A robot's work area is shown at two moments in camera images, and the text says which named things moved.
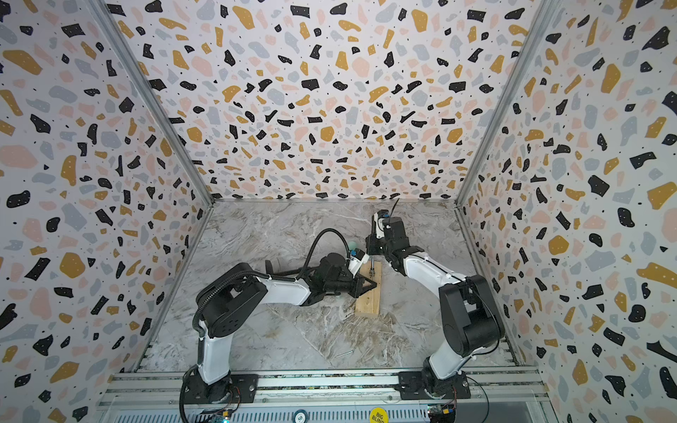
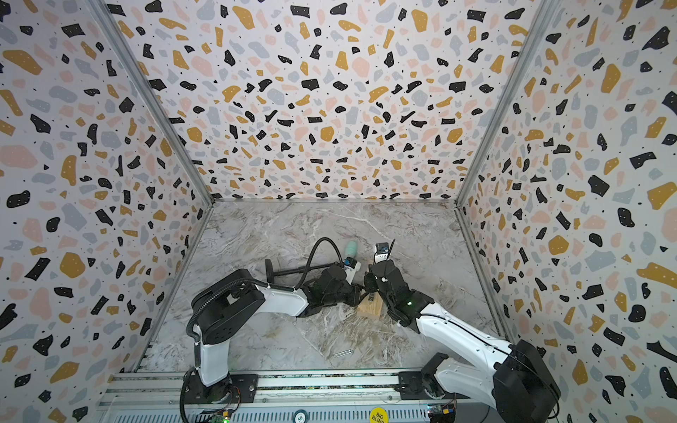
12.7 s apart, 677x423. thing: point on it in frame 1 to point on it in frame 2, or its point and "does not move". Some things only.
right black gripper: (373, 244) to (374, 276)
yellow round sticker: (378, 415) does not move
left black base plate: (234, 389) does not move
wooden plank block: (368, 304) does not move
